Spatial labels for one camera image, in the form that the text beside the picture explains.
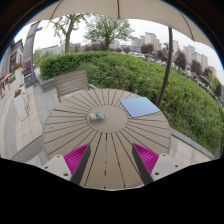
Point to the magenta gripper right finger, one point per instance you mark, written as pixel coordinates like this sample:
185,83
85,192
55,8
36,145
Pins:
153,166

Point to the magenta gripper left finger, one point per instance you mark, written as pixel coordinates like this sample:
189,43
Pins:
70,167

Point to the round slatted wooden table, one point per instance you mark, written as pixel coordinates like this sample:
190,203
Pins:
111,164

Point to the trimmed green hedge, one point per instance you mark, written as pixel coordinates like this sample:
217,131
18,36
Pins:
188,108

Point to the wooden slatted chair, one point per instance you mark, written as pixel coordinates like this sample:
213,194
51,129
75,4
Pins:
72,82

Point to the white planter with flowers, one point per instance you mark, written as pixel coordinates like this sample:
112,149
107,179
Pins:
21,103

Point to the tall grey sign pillar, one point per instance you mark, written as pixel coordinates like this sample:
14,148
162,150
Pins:
28,70

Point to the large green tree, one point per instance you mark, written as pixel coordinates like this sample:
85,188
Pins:
105,29

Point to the beige patio umbrella canopy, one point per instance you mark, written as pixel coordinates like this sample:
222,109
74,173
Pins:
152,10

